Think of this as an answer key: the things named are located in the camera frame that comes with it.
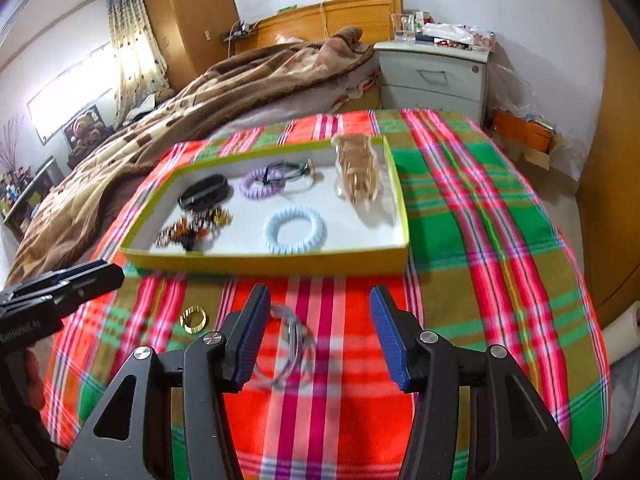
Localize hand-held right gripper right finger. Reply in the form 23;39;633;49
369;285;583;480

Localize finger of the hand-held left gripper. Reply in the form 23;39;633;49
0;259;110;306
0;266;125;322

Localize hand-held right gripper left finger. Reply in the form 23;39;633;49
57;283;272;480

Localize gold ring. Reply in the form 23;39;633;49
179;306;208;333

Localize pale blue spiral hair tie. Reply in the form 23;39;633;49
263;206;328;256

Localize gold and black chain bracelet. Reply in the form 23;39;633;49
206;206;235;229

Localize yellow-green shallow box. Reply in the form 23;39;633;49
118;135;411;277

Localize purple spiral hair tie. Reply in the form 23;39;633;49
239;162;287;200

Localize black cord pendant necklace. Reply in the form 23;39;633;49
265;158;321;195

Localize cluttered shelf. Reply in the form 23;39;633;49
0;155;63;233

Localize plaid cloth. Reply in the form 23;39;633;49
37;107;613;480

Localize black fitness band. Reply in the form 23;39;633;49
177;173;234;212

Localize teddy bear picture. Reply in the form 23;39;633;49
62;105;108;158

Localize gold bangles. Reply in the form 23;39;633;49
340;157;382;207

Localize window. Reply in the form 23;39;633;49
26;42;118;147

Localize brown patterned blanket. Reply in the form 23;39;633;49
5;25;376;286

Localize white paper roll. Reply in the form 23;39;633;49
602;300;640;361

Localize dotted curtain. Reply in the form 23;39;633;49
106;0;171;128

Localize orange cardboard box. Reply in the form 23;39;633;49
492;110;563;168

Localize white nightstand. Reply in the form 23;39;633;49
372;40;496;128

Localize clear plastic bag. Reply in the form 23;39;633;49
492;50;586;181

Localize wooden door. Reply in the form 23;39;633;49
575;0;640;316

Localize wooden wardrobe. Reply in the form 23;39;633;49
140;0;240;93

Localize power strip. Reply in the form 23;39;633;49
220;20;258;43

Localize clear drinking glass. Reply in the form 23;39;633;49
391;12;417;43

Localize crumpled plastic packaging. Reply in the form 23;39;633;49
417;10;496;51

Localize wooden bed headboard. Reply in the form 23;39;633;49
234;0;405;56

